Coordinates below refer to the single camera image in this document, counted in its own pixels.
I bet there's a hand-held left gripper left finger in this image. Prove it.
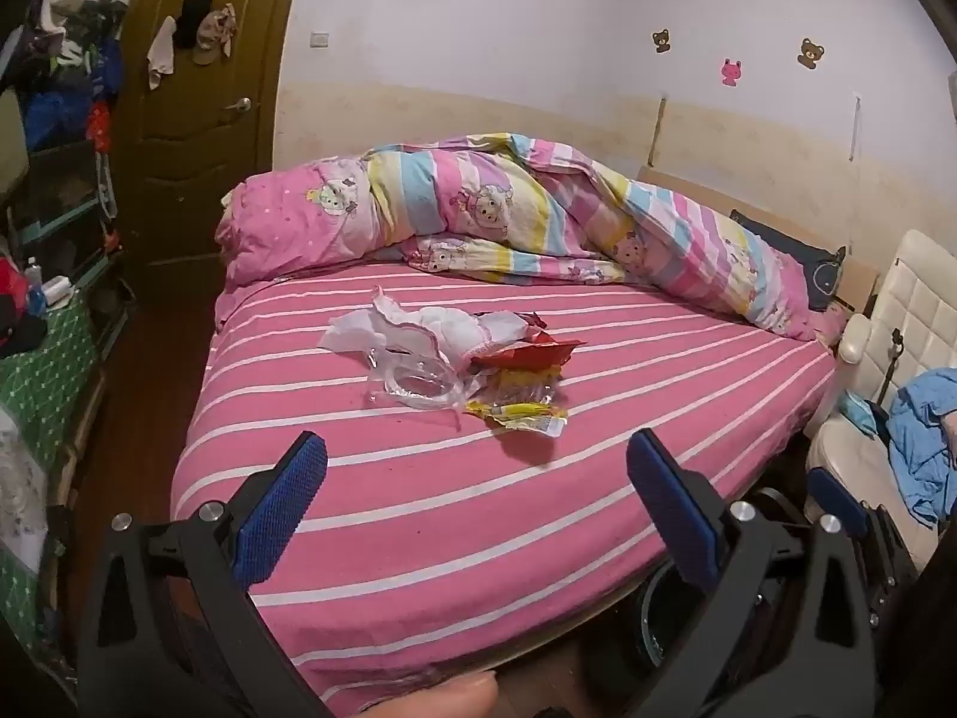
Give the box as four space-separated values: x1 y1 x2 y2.
75 430 330 718

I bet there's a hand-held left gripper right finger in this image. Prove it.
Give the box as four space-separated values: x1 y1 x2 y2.
626 428 898 718

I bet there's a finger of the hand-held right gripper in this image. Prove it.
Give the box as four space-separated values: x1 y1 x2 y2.
806 467 872 536

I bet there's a dark round bin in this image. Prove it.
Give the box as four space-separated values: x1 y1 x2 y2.
639 489 809 678

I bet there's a red snack wrapper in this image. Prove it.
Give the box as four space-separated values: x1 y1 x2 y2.
467 310 584 373

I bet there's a person's left hand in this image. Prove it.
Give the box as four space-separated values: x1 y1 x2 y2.
359 671 501 718

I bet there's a teal cloth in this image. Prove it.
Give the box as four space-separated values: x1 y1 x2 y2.
841 389 877 436

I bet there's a light blue cloth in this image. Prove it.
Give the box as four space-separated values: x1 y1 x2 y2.
886 366 957 525

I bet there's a pink striped bed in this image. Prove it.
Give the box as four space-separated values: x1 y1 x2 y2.
170 254 839 711

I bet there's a clear plastic packaging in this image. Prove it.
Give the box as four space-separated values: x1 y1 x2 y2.
366 344 483 412

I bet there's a yellow snack wrapper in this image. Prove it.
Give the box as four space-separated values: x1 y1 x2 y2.
464 370 571 441

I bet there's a white padded office chair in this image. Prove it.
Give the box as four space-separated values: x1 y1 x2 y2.
803 228 957 532

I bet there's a dark blue pillow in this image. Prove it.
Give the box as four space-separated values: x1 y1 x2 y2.
729 209 849 313

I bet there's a red cloth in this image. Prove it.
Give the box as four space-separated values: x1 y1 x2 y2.
0 258 32 354

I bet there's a brown wooden door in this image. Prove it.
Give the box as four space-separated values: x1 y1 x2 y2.
120 0 311 266

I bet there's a pink printed quilt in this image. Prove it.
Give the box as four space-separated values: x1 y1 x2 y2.
215 133 831 341

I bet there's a dark glass cabinet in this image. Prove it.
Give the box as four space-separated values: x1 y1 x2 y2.
15 142 137 360

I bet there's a white hanging cloth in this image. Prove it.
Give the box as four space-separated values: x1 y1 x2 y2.
145 15 178 91

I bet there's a black hat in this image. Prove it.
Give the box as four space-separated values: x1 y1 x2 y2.
175 0 214 50

